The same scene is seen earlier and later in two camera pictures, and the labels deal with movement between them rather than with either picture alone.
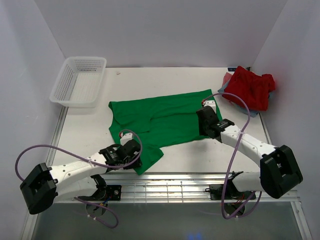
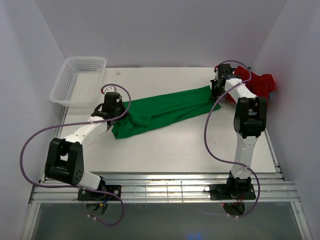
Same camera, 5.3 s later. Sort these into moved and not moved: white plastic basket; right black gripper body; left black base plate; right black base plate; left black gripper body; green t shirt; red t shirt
Moved: left black gripper body; green t shirt; right black gripper body
Not moved: red t shirt; white plastic basket; left black base plate; right black base plate
